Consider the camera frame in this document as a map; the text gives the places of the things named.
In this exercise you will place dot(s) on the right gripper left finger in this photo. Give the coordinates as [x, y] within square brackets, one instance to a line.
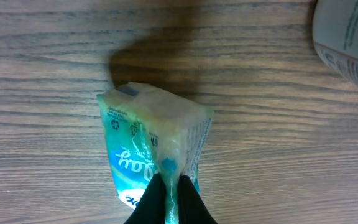
[151, 208]

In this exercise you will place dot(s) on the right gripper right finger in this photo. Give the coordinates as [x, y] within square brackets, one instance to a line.
[191, 209]

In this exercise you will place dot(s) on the small teal white packet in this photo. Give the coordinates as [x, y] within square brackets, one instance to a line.
[151, 131]

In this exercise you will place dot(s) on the green lid white jar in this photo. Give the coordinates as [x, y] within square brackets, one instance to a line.
[335, 36]

